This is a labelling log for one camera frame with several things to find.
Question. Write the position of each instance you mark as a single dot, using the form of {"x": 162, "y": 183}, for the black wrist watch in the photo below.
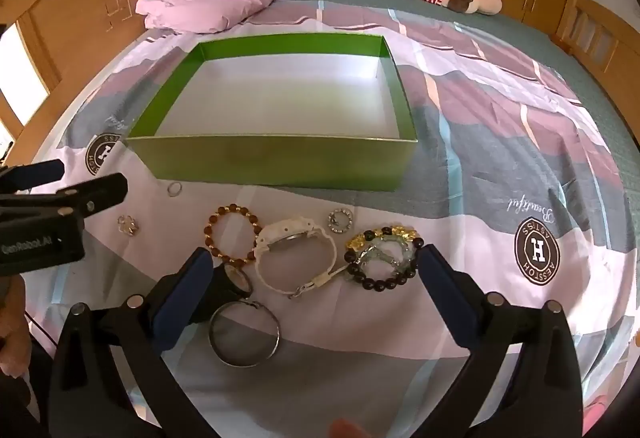
{"x": 227, "y": 285}

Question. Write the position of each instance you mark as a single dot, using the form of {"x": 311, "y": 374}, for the green cardboard box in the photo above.
{"x": 280, "y": 153}

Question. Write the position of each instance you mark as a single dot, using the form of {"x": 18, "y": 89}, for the silver bangle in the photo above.
{"x": 222, "y": 353}

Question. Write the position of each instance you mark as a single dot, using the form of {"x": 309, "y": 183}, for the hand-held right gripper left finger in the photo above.
{"x": 182, "y": 303}

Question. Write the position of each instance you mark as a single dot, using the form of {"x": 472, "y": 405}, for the wooden door panel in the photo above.
{"x": 60, "y": 43}

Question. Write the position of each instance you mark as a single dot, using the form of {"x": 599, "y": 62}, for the round rhinestone pendant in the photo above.
{"x": 335, "y": 224}

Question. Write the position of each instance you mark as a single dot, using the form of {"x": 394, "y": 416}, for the wooden bed frame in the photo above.
{"x": 595, "y": 18}

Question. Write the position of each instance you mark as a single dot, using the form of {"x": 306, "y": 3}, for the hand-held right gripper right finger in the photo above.
{"x": 442, "y": 293}

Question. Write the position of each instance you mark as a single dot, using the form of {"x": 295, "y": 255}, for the silver flower brooch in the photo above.
{"x": 127, "y": 224}

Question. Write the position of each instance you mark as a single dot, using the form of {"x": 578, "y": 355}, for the patchwork printed bedsheet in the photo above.
{"x": 490, "y": 143}

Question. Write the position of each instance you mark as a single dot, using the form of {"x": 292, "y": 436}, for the white wrist watch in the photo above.
{"x": 292, "y": 240}

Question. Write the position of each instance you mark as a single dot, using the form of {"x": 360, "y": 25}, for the person's left hand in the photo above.
{"x": 12, "y": 328}

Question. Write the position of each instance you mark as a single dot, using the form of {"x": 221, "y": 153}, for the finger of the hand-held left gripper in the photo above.
{"x": 35, "y": 173}
{"x": 95, "y": 193}

